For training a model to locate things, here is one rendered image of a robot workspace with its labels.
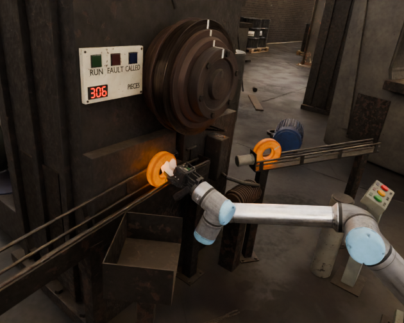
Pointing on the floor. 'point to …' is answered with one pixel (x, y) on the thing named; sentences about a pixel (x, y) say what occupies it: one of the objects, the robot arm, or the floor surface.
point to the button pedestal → (347, 275)
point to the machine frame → (84, 119)
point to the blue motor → (289, 134)
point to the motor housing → (230, 246)
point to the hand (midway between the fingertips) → (162, 165)
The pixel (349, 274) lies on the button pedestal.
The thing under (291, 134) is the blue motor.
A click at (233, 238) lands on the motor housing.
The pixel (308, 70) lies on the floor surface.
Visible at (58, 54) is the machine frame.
